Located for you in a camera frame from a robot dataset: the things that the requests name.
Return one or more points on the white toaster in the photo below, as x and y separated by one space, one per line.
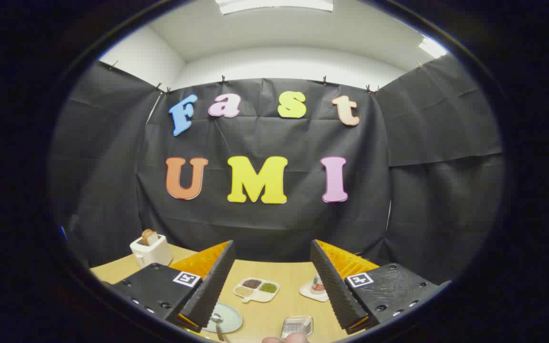
153 252

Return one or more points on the white square coaster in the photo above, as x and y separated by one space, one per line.
310 291

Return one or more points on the clear bottle with red cap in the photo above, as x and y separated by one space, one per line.
317 285

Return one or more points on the toasted bread slice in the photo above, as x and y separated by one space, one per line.
149 237

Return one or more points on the white divided dish with beans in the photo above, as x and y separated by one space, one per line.
256 289

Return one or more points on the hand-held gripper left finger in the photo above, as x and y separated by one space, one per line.
210 290

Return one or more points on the pale green plate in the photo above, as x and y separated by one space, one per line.
231 318

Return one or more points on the small ceiling light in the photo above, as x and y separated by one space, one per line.
432 47

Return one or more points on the long ceiling light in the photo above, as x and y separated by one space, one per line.
274 5

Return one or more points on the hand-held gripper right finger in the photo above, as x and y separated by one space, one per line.
334 290

